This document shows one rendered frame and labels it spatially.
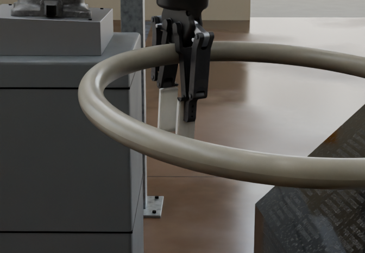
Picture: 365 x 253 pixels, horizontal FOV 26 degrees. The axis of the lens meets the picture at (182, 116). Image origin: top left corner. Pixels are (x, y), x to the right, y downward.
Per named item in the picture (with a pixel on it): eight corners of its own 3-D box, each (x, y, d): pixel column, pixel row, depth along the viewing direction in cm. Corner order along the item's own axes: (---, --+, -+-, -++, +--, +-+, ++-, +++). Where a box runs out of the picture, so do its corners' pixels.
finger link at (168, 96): (161, 89, 117) (158, 88, 118) (159, 133, 120) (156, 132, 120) (178, 87, 119) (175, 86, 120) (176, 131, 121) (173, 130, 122)
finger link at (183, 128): (194, 95, 116) (197, 96, 115) (191, 140, 118) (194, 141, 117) (176, 97, 114) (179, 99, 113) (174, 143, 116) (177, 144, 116)
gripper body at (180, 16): (145, -25, 113) (143, 39, 116) (177, -15, 106) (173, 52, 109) (189, -26, 117) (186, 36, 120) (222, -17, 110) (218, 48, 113)
